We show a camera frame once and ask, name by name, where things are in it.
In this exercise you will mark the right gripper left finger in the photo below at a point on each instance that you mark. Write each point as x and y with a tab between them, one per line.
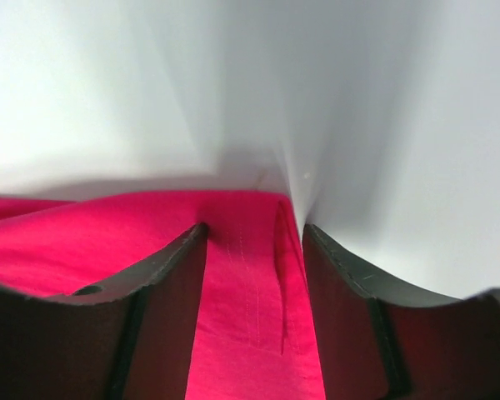
129	336

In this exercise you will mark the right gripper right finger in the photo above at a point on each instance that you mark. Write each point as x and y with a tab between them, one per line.
379	337

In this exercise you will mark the pink t-shirt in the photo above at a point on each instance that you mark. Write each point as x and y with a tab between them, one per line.
255	337

